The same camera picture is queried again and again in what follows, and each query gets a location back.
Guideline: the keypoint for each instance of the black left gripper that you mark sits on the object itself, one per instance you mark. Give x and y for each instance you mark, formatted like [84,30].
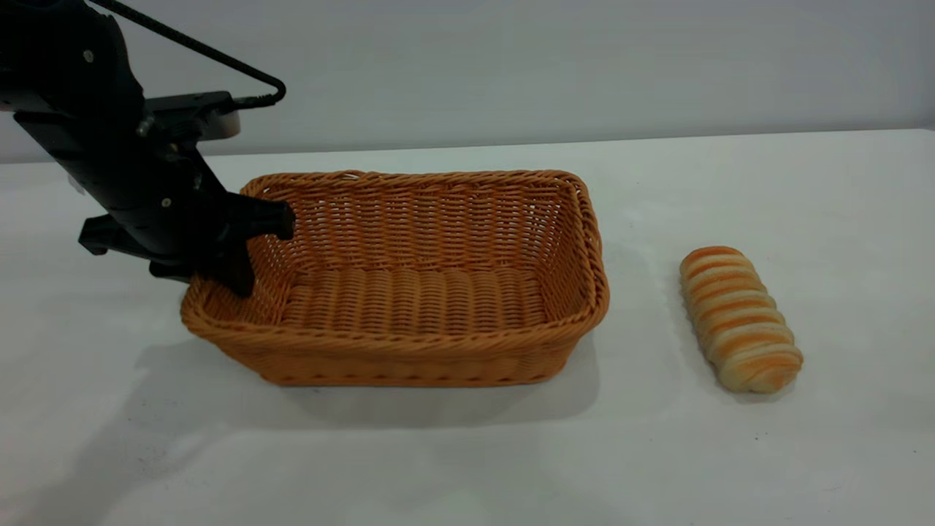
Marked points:
[139,190]

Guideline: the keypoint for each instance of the orange woven wicker basket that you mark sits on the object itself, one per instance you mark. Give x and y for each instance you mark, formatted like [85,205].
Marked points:
[416,299]

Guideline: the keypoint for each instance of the striped long bread roll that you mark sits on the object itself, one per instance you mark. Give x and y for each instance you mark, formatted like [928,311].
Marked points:
[738,321]

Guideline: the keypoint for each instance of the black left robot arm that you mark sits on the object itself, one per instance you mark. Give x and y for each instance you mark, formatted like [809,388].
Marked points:
[58,51]

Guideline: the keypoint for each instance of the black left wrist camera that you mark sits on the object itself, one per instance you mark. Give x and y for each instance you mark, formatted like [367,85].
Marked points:
[191,115]

